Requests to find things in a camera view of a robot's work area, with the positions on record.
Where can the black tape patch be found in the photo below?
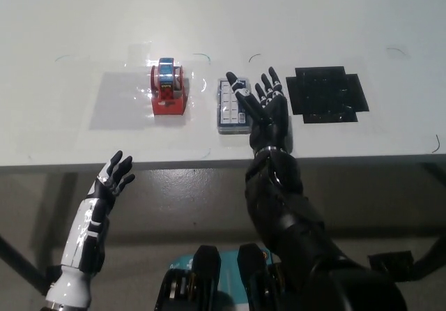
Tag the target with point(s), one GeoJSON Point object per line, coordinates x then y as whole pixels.
{"type": "Point", "coordinates": [324, 95]}

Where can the black table leg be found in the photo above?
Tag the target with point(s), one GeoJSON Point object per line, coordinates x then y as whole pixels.
{"type": "Point", "coordinates": [19, 258]}

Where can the white and black left hand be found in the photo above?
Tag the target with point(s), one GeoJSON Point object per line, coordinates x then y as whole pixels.
{"type": "Point", "coordinates": [87, 227]}

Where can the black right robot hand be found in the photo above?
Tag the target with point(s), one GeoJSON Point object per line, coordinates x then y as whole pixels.
{"type": "Point", "coordinates": [271, 122]}

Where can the clear plastic screw box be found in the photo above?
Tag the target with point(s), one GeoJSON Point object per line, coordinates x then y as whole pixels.
{"type": "Point", "coordinates": [230, 112]}

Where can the clear plastic film sheet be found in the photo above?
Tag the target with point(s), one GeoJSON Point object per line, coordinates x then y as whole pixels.
{"type": "Point", "coordinates": [118, 102]}

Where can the red tape dispenser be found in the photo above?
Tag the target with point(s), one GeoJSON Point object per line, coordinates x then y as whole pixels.
{"type": "Point", "coordinates": [168, 91]}

